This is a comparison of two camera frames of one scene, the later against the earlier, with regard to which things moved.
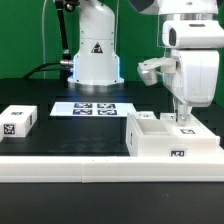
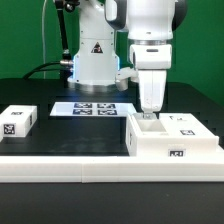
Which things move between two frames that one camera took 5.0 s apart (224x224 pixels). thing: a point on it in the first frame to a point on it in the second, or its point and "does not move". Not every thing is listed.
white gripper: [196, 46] to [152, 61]
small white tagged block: [195, 128] does not move
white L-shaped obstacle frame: [112, 169] does not move
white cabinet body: [160, 135] does not move
